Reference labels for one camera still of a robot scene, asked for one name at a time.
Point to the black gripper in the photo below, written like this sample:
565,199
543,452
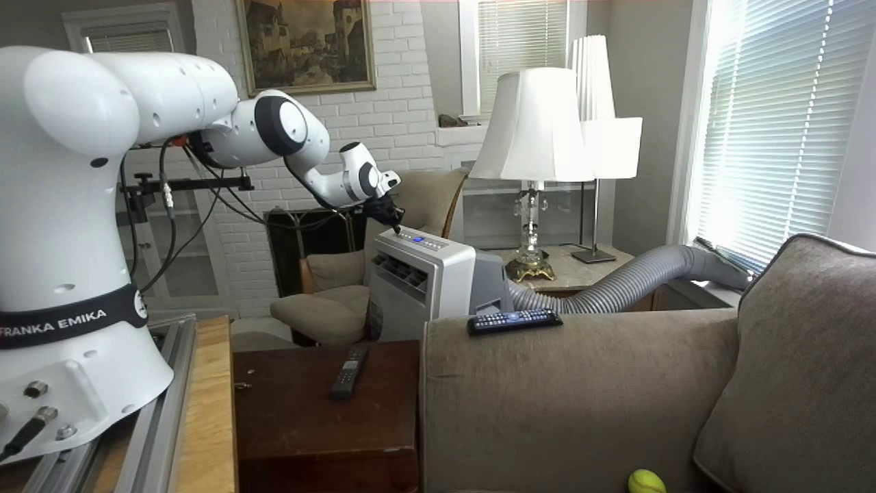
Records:
384,208

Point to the lamp with pleated white shade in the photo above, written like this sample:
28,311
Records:
535,127

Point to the framed painting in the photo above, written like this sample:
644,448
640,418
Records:
306,45

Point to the black fireplace screen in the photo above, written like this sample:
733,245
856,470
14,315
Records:
291,242

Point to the yellow tennis ball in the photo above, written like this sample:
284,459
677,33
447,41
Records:
648,482

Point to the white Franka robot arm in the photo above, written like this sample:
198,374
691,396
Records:
56,229

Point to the tall lamp with white shade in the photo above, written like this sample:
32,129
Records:
613,147

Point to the beige armchair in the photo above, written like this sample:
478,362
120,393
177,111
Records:
429,194

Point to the narrow white window blind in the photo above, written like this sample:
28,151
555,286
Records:
785,119

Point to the aluminium rail frame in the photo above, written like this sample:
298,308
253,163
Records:
168,385

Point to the white built-in shelf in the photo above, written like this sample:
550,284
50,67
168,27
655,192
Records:
181,264

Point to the beige lamp table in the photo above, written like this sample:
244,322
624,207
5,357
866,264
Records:
577,273

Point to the dark wooden side table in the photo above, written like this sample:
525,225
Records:
302,429

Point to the light wooden table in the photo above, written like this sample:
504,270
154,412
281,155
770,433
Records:
210,412

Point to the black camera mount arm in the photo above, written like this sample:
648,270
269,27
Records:
181,181

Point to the black remote with blue buttons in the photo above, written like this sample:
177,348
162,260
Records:
517,322

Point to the beige fabric sofa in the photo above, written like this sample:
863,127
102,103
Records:
565,401

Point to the black remote with white buttons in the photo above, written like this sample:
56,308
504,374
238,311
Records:
348,374

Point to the white portable air cooler unit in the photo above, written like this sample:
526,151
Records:
429,284

